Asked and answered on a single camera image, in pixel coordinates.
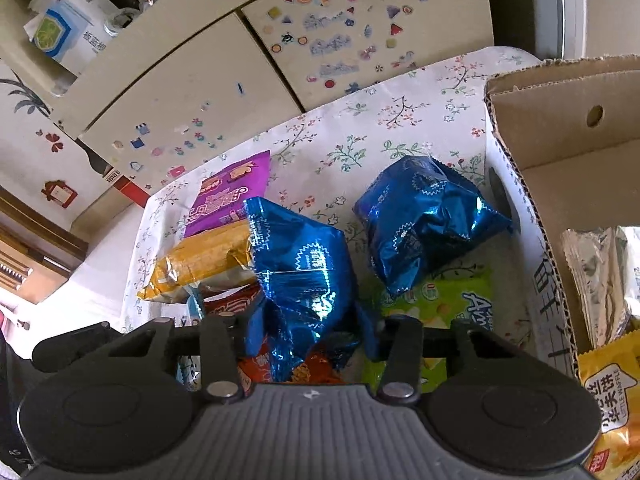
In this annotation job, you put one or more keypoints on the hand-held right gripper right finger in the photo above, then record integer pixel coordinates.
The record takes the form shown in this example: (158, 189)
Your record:
(402, 350)

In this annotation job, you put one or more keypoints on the red flower wall sticker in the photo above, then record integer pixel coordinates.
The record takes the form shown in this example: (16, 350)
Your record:
(54, 141)

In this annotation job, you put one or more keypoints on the cream wooden cabinet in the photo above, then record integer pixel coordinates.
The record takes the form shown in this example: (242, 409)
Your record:
(200, 85)

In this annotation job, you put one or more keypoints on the grey door frame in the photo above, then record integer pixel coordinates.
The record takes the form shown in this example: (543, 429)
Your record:
(560, 5)

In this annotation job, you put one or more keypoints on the blue foil snack packet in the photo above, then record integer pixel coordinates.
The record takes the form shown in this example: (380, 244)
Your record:
(300, 270)
(420, 220)

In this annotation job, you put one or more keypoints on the cardboard box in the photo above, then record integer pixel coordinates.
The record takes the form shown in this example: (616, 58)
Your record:
(565, 135)

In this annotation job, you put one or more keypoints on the brown wooden door frame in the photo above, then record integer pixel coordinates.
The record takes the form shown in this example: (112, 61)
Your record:
(35, 260)

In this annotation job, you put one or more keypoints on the silver snack packet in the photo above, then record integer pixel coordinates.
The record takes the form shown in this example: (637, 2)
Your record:
(600, 280)

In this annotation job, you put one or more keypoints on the red carton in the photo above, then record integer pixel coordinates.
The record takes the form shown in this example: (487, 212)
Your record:
(127, 187)

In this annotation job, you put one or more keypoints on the green snack packet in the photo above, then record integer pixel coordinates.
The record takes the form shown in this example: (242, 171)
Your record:
(440, 305)

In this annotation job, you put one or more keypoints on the purple snack packet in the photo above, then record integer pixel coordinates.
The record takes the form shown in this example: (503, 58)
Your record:
(225, 195)

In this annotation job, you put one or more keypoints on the red house wall sticker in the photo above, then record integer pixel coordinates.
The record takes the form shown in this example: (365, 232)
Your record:
(59, 194)

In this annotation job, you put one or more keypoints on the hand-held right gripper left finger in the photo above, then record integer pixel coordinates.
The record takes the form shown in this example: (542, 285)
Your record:
(216, 340)

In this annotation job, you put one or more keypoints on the orange snack packet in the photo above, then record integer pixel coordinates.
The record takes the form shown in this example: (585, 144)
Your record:
(200, 260)

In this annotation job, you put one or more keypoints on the yellow waffle packet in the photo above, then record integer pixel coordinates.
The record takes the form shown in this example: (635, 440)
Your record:
(610, 400)

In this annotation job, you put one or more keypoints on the floral tablecloth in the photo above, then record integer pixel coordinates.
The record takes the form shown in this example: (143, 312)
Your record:
(350, 130)

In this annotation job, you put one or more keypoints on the white blue medicine box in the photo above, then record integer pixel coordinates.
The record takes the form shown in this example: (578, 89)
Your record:
(65, 30)

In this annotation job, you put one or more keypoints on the red snack packet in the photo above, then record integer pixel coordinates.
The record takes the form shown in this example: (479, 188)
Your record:
(227, 305)

